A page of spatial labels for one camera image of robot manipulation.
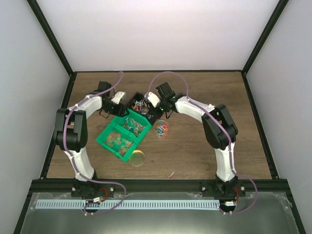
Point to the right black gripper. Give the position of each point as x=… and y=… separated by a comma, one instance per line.
x=152, y=112

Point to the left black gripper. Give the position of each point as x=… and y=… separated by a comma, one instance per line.
x=120, y=111

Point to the clear plastic jar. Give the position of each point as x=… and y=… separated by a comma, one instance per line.
x=161, y=129

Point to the black bin candies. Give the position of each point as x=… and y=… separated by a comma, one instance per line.
x=136, y=102

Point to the green bin gummy candies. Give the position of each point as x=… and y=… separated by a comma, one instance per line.
x=118, y=140

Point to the gold jar lid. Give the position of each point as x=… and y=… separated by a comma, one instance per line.
x=137, y=158

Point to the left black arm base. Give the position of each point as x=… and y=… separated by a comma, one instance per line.
x=87, y=189

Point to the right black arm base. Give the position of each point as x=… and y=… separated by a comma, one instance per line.
x=219, y=189

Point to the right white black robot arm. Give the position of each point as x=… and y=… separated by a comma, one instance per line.
x=219, y=128

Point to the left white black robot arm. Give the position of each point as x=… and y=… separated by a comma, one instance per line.
x=71, y=131

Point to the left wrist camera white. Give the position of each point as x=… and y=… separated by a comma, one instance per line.
x=118, y=97

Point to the light blue slotted cable duct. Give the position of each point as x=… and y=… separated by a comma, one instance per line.
x=130, y=204

